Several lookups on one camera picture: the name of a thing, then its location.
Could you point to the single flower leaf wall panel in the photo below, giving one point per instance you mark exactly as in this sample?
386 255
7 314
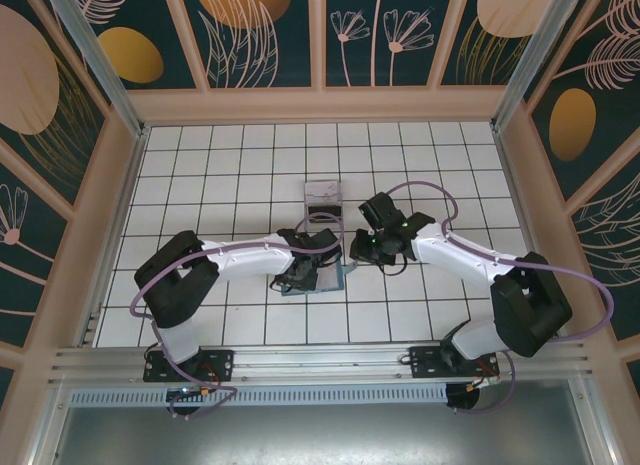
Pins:
20 265

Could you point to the orange oval leaf wall panel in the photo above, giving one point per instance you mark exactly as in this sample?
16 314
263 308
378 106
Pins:
130 55

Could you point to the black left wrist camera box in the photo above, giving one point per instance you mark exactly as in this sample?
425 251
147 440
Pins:
322 242

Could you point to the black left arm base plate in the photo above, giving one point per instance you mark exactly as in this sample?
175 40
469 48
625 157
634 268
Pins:
220 365

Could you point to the small green-lit circuit board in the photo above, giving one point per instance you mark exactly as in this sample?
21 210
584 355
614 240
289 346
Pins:
192 392

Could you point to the large pink disc wall panel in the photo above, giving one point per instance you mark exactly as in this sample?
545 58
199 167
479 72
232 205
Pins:
25 85

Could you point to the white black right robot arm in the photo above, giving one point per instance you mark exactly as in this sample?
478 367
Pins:
450 252

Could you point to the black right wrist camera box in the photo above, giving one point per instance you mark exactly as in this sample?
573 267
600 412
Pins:
380 212

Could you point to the orange oval feather wall panel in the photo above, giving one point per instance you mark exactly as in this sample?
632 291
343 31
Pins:
572 125

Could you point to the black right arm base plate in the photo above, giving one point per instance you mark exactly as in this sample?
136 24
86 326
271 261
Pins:
425 362

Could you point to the aluminium frame bar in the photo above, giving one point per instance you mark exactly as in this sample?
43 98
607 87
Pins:
597 425
45 425

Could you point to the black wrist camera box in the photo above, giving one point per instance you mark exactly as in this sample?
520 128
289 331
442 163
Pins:
322 242
380 212

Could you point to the black credit card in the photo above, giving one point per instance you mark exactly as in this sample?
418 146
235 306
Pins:
325 210

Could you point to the pink disc gold-lines wall panel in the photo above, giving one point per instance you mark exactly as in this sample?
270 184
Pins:
495 15

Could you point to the aluminium corner post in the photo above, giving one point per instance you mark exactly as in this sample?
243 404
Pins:
525 60
100 70

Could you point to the aluminium side rail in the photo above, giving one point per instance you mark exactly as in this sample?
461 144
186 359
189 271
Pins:
512 185
119 225

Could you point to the aluminium mounting rail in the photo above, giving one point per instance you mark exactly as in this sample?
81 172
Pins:
320 360

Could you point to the pink leaves wall panel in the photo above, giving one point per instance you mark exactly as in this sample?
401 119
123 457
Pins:
615 255

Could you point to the orange disc fern wall panel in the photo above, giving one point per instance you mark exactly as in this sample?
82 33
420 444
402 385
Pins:
240 15

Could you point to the grey metal sheet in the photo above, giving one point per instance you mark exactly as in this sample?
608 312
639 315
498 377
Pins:
320 435

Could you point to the pink flowers wall panel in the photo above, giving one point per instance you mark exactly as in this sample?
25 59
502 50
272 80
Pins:
380 45

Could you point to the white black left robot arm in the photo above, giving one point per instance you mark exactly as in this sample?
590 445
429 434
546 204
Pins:
250 257

